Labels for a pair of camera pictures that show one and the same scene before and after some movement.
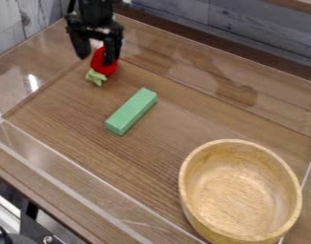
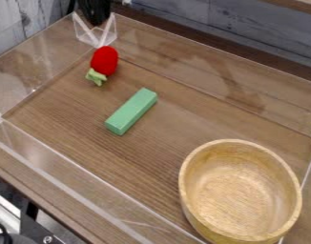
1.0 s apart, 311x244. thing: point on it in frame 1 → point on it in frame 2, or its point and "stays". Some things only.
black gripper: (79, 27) → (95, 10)
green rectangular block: (131, 111) stays
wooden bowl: (239, 193) stays
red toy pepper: (100, 70) stays
